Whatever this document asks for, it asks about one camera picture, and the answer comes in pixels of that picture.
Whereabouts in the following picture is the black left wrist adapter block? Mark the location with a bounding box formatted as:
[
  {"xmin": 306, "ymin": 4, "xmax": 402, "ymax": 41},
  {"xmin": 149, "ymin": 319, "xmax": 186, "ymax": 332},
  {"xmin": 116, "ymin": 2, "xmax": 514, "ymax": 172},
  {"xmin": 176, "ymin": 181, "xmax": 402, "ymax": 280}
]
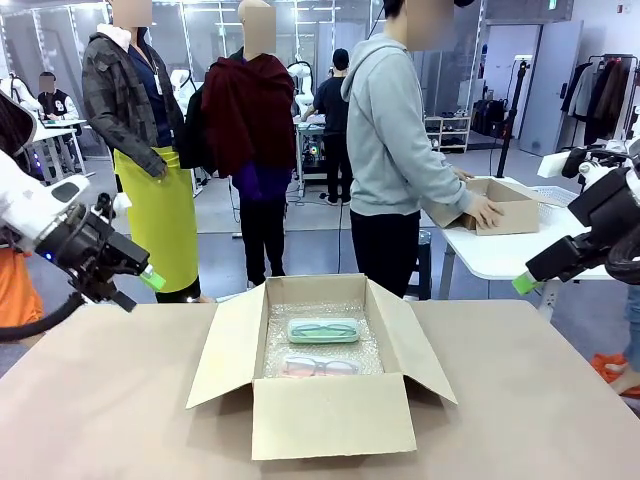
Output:
[{"xmin": 36, "ymin": 201, "xmax": 109, "ymax": 282}]

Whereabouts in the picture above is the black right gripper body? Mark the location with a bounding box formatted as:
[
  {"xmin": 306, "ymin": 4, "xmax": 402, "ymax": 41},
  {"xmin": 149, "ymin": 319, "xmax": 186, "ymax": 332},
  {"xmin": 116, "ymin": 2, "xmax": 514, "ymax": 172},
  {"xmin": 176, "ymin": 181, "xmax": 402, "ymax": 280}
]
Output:
[{"xmin": 525, "ymin": 235, "xmax": 617, "ymax": 284}]

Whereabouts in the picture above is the mannequin with dark red cloth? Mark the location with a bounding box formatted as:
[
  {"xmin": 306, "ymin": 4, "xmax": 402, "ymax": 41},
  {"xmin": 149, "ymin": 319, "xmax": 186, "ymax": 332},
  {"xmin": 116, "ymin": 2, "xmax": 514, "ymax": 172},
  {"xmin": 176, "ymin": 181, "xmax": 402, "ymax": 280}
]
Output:
[{"xmin": 178, "ymin": 0, "xmax": 297, "ymax": 290}]

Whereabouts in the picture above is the black right wrist adapter block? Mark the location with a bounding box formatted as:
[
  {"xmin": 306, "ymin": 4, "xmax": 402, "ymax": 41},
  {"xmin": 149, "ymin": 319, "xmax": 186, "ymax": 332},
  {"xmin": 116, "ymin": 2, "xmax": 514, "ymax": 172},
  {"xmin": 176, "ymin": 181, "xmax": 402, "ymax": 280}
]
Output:
[{"xmin": 566, "ymin": 166, "xmax": 640, "ymax": 229}]

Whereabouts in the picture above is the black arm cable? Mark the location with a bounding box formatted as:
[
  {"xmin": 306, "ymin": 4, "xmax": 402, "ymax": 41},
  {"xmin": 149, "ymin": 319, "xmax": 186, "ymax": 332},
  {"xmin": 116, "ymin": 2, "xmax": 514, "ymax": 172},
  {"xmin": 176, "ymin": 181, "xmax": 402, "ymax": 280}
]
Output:
[
  {"xmin": 0, "ymin": 288, "xmax": 139, "ymax": 344},
  {"xmin": 603, "ymin": 223, "xmax": 640, "ymax": 287}
]

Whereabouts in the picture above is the person's right forearm grey sleeve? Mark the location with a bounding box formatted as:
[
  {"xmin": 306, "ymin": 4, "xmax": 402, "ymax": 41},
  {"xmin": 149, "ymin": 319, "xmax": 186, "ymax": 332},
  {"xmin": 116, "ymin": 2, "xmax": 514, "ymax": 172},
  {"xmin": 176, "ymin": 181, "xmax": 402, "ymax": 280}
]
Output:
[{"xmin": 413, "ymin": 163, "xmax": 477, "ymax": 217}]

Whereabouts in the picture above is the seated person in varsity jacket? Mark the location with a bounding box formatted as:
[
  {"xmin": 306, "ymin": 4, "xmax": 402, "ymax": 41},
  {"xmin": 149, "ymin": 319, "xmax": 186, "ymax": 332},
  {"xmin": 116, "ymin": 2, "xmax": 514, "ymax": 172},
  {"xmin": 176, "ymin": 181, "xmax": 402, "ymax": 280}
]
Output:
[{"xmin": 36, "ymin": 70, "xmax": 81, "ymax": 122}]

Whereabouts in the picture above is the person in black clothes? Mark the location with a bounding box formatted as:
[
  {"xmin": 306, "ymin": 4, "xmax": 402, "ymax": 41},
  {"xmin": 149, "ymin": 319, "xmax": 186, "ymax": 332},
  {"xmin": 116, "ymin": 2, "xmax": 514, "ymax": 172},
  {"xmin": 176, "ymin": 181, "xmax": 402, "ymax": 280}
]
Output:
[{"xmin": 311, "ymin": 47, "xmax": 354, "ymax": 207}]

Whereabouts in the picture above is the dark blue plastic stool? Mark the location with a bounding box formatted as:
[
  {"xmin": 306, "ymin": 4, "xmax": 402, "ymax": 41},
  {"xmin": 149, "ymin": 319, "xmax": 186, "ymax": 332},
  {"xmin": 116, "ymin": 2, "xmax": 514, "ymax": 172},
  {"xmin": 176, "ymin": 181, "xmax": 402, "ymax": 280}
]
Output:
[{"xmin": 405, "ymin": 229, "xmax": 434, "ymax": 302}]

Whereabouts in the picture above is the orange cloth on floor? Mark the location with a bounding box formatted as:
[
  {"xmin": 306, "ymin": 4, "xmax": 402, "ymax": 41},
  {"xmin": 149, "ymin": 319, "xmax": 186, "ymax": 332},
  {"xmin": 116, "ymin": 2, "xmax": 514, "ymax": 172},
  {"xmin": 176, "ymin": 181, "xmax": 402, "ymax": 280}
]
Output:
[{"xmin": 591, "ymin": 351, "xmax": 640, "ymax": 387}]

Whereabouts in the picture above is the person in grey hoodie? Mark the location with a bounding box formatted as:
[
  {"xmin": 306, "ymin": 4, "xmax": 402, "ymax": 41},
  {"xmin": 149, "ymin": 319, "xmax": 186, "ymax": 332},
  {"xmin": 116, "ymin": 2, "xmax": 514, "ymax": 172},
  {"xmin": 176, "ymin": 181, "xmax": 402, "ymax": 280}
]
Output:
[{"xmin": 340, "ymin": 0, "xmax": 506, "ymax": 301}]

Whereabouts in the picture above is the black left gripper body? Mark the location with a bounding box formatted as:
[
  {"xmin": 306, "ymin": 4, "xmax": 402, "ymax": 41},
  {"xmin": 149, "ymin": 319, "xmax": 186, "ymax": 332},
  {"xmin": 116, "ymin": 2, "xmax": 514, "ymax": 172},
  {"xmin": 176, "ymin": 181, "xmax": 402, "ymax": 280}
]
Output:
[{"xmin": 94, "ymin": 230, "xmax": 152, "ymax": 282}]

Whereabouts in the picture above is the bubble wrap sheet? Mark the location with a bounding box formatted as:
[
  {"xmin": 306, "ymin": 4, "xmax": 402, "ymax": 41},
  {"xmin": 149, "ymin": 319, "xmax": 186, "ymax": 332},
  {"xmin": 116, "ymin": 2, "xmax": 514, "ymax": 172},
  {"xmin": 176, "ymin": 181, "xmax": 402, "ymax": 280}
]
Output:
[{"xmin": 261, "ymin": 298, "xmax": 386, "ymax": 380}]

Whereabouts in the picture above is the background equipment cabinet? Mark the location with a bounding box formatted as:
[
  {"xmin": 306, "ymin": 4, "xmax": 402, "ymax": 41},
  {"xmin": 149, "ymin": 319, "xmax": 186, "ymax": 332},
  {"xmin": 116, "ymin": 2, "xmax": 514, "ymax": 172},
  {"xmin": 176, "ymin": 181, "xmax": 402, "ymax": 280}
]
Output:
[{"xmin": 296, "ymin": 119, "xmax": 329, "ymax": 182}]

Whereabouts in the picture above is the black wrist adapter block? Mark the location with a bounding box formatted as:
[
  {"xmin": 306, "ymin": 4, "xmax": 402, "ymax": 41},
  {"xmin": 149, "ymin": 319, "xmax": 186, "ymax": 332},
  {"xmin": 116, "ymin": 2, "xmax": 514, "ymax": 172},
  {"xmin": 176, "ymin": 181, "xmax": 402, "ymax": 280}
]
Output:
[
  {"xmin": 36, "ymin": 201, "xmax": 109, "ymax": 282},
  {"xmin": 566, "ymin": 166, "xmax": 640, "ymax": 229}
]

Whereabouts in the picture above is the white shoe rack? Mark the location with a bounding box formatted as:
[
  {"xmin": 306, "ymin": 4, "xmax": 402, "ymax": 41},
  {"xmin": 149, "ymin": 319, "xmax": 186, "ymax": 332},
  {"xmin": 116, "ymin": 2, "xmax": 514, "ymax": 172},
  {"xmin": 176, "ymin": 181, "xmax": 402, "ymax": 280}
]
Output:
[{"xmin": 423, "ymin": 114, "xmax": 473, "ymax": 154}]

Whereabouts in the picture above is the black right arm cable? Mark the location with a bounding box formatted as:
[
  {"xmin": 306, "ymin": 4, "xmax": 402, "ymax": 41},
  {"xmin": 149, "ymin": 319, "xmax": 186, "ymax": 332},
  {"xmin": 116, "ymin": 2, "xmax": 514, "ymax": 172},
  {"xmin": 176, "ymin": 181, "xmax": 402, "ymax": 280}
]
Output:
[{"xmin": 603, "ymin": 223, "xmax": 640, "ymax": 287}]

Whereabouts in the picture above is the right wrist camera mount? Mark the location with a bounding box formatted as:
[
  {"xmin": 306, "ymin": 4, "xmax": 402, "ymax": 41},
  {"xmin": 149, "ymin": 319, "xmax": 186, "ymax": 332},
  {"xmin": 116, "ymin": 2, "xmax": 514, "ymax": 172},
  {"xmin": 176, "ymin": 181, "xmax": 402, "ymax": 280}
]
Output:
[{"xmin": 536, "ymin": 146, "xmax": 627, "ymax": 182}]

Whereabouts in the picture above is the bystander leg in jeans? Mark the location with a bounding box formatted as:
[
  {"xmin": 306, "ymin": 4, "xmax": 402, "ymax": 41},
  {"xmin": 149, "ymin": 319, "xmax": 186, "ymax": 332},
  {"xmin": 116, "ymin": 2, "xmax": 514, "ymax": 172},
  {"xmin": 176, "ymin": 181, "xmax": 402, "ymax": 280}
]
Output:
[{"xmin": 609, "ymin": 281, "xmax": 640, "ymax": 399}]

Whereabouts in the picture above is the mannequin plaid jacket yellow apron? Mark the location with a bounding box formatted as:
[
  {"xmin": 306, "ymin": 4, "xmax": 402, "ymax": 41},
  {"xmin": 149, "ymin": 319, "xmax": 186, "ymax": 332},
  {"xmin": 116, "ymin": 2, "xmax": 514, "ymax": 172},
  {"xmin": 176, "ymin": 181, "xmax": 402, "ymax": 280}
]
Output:
[{"xmin": 81, "ymin": 0, "xmax": 202, "ymax": 305}]

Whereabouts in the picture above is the white plastic basket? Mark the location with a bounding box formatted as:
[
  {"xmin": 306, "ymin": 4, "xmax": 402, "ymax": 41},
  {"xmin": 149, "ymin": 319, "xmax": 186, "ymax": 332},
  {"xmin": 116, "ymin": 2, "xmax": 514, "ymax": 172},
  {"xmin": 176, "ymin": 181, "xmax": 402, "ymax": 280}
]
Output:
[{"xmin": 528, "ymin": 184, "xmax": 584, "ymax": 209}]

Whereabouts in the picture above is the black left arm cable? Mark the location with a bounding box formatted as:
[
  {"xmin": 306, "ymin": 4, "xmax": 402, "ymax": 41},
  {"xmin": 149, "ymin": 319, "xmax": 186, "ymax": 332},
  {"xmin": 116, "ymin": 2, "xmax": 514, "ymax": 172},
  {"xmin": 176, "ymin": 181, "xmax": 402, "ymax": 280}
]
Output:
[{"xmin": 0, "ymin": 288, "xmax": 139, "ymax": 344}]

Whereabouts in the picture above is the mint green glasses case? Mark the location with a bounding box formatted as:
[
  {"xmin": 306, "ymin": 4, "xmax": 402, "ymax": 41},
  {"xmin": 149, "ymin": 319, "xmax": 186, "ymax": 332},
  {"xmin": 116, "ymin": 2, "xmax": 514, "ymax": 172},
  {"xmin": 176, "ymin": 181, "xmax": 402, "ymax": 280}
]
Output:
[{"xmin": 286, "ymin": 317, "xmax": 361, "ymax": 346}]

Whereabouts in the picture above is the small cardboard box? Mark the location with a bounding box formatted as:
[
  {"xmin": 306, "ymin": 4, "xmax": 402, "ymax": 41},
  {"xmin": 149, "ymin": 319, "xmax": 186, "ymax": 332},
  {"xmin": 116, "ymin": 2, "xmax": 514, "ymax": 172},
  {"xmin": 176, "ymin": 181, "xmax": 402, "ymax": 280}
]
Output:
[{"xmin": 428, "ymin": 175, "xmax": 542, "ymax": 237}]

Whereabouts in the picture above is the clothes rack with coats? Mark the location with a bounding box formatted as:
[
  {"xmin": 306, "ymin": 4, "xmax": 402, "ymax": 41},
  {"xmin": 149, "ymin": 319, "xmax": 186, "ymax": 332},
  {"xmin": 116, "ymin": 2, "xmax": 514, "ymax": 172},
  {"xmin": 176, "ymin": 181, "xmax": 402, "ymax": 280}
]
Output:
[{"xmin": 559, "ymin": 53, "xmax": 640, "ymax": 147}]

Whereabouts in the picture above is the person's right hand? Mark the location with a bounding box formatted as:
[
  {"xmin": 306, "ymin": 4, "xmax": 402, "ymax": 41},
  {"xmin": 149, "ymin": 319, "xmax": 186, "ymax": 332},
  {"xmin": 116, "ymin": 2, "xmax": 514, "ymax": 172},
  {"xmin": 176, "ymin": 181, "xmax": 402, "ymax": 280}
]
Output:
[{"xmin": 469, "ymin": 194, "xmax": 506, "ymax": 231}]

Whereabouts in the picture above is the white background desk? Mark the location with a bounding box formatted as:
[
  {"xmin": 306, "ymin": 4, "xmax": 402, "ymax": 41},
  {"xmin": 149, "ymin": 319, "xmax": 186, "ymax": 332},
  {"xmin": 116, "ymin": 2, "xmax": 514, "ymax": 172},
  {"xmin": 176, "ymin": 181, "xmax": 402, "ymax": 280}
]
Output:
[{"xmin": 31, "ymin": 118, "xmax": 89, "ymax": 184}]

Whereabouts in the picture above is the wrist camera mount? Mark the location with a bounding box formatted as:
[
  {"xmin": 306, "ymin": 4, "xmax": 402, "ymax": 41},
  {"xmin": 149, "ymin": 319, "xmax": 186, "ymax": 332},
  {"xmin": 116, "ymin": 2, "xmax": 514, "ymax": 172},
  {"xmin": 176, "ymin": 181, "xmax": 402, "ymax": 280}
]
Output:
[
  {"xmin": 536, "ymin": 146, "xmax": 627, "ymax": 182},
  {"xmin": 94, "ymin": 191, "xmax": 134, "ymax": 219}
]

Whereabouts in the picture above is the large open cardboard box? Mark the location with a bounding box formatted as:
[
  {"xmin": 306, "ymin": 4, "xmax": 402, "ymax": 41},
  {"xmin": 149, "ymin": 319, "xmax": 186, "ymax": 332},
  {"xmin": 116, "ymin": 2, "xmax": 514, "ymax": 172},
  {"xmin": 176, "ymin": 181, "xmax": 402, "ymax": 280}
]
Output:
[{"xmin": 185, "ymin": 272, "xmax": 459, "ymax": 462}]

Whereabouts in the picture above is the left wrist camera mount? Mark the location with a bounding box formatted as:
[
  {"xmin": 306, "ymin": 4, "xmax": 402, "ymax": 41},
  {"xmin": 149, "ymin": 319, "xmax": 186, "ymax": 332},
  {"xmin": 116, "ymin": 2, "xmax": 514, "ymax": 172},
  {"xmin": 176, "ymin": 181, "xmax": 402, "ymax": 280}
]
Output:
[{"xmin": 94, "ymin": 191, "xmax": 134, "ymax": 219}]

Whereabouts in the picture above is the black tripod stand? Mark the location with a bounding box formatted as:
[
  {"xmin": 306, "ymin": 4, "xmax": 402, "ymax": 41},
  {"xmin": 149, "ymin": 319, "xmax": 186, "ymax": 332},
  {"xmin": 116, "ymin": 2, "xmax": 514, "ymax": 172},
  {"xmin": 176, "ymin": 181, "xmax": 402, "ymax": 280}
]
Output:
[{"xmin": 493, "ymin": 56, "xmax": 532, "ymax": 180}]

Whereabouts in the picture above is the pink glasses case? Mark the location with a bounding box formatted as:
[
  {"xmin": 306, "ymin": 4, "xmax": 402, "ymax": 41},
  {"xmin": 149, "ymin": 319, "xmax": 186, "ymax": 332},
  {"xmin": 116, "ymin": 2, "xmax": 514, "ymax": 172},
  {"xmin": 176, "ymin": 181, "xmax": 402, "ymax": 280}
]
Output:
[{"xmin": 279, "ymin": 354, "xmax": 362, "ymax": 380}]

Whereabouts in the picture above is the white table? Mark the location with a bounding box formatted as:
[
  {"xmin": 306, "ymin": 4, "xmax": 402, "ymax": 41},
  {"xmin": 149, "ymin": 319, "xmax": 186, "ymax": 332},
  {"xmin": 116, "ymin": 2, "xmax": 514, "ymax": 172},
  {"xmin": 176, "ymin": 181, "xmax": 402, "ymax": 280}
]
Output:
[{"xmin": 421, "ymin": 183, "xmax": 640, "ymax": 282}]

